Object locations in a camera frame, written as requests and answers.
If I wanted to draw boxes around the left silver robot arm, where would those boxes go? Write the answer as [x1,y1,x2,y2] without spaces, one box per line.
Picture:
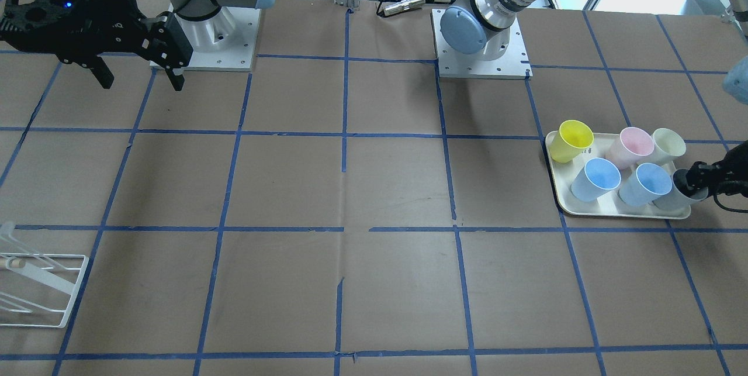
[435,0,746,198]

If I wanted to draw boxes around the pink cup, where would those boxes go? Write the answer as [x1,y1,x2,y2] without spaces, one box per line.
[604,126,655,170]

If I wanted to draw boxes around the grey ikea cup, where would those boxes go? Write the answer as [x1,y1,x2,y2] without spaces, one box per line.
[653,168,709,211]

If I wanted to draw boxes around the white wire cup rack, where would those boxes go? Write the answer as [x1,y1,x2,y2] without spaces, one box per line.
[1,221,90,329]

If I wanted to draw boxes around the blue cup near yellow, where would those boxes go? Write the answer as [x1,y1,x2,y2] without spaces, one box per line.
[570,157,621,202]

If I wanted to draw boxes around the blue cup middle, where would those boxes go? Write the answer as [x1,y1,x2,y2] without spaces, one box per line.
[619,163,673,206]

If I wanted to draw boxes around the beige tray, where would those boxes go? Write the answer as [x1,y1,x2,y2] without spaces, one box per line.
[545,132,691,220]

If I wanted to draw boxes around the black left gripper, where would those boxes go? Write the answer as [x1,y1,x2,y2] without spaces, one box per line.
[673,141,747,196]

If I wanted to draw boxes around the cream white cup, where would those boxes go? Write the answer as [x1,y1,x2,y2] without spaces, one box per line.
[649,128,687,165]

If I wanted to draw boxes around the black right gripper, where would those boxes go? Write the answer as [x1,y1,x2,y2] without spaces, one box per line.
[2,0,194,91]

